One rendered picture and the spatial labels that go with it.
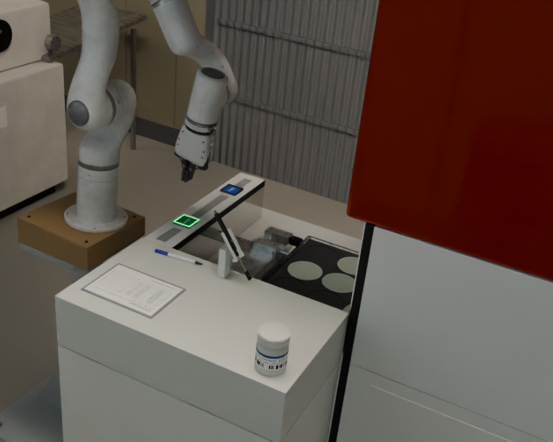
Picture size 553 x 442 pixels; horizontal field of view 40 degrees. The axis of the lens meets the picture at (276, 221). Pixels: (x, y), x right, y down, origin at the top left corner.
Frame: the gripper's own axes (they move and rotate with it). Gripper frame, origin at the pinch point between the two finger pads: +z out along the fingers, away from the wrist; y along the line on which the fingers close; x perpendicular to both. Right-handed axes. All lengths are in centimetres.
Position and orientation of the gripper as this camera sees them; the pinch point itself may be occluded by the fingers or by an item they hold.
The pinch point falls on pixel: (187, 174)
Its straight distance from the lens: 214.2
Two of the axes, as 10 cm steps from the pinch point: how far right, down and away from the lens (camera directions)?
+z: -2.7, 7.9, 5.4
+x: -4.6, 3.9, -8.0
